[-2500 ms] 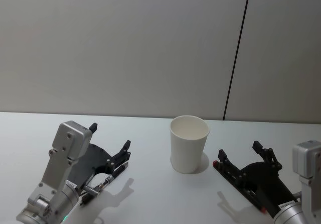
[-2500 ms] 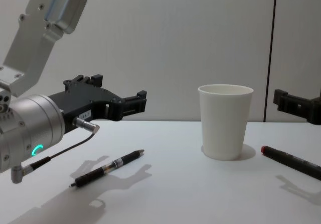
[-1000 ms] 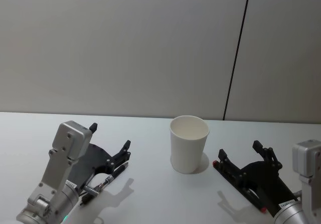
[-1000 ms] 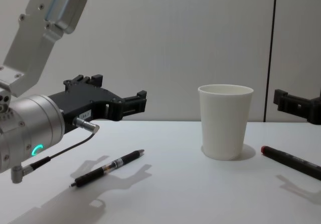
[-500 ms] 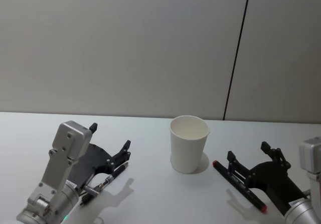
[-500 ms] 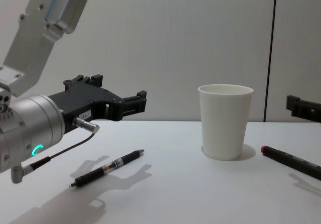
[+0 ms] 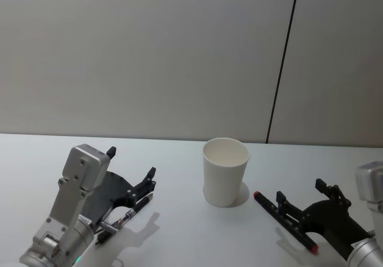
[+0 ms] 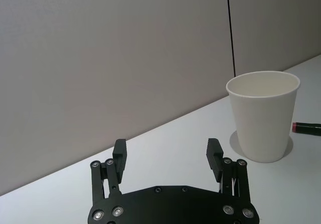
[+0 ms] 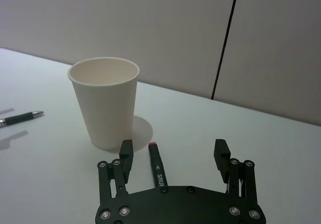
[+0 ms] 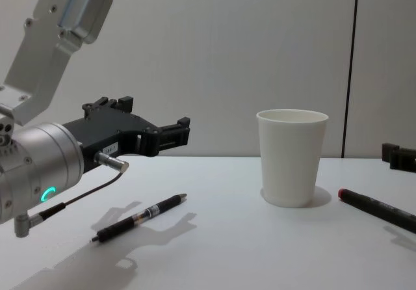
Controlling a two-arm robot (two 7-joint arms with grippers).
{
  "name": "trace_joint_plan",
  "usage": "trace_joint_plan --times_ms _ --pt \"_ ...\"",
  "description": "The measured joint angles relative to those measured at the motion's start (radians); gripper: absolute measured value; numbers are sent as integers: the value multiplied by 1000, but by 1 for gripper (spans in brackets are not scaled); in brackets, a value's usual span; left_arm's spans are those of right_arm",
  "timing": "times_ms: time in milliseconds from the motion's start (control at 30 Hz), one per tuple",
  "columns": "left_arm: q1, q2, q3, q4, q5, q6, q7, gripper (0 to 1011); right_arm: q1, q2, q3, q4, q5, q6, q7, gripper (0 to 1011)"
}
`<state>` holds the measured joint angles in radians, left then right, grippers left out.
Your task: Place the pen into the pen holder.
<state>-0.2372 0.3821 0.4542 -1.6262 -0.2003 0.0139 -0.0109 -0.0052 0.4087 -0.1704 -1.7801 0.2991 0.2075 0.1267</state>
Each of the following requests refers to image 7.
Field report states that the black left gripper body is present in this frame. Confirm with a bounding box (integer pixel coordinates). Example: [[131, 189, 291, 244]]
[[79, 170, 136, 235]]

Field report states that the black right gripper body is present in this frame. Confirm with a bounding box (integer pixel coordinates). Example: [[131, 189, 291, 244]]
[[298, 199, 374, 261]]

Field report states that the black marker with red ends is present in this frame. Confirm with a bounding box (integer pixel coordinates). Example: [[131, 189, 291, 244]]
[[253, 190, 319, 254]]

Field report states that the white paper cup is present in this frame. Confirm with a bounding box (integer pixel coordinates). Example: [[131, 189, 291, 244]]
[[202, 137, 251, 208]]

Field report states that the black pen with silver ring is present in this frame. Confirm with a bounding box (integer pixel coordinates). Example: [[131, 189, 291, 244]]
[[95, 192, 155, 246]]

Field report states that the dark cable with silver plug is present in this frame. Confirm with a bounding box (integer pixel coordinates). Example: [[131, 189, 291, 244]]
[[99, 221, 120, 232]]

